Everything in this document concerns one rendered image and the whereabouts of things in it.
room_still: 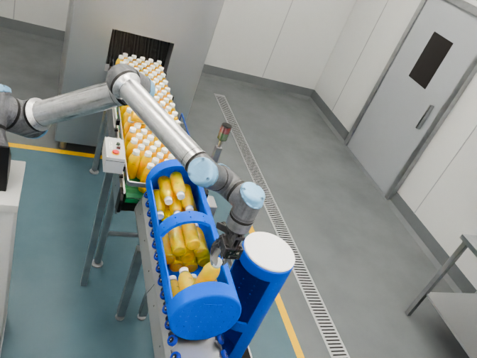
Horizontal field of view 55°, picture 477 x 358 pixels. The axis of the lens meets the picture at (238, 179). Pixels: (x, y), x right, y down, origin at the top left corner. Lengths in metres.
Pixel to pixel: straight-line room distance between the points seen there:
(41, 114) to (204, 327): 1.13
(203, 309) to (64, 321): 1.45
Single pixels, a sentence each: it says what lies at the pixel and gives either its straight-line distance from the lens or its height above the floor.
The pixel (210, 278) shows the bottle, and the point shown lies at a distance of 1.78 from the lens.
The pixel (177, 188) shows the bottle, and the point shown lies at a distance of 2.28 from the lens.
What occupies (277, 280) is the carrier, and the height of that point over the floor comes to 0.97.
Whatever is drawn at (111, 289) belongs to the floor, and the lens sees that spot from 3.28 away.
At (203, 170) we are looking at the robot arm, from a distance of 1.44.
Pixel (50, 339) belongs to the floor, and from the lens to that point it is 3.02.
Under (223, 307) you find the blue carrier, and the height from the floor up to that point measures 1.16.
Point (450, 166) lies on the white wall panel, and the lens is 5.24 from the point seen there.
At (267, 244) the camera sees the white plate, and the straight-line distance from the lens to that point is 2.38.
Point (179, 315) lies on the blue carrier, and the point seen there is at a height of 1.11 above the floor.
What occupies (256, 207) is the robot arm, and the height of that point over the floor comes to 1.63.
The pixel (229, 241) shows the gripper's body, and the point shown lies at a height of 1.45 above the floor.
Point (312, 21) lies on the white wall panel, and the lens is 7.13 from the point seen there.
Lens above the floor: 2.48
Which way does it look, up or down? 32 degrees down
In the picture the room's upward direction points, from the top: 23 degrees clockwise
